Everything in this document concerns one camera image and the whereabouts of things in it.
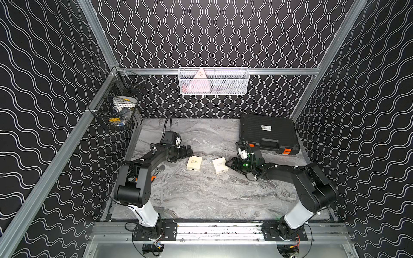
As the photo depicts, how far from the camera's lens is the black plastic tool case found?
1000mm

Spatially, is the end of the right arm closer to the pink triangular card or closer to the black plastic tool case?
the black plastic tool case

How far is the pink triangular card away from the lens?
90 cm

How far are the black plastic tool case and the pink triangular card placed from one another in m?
0.37
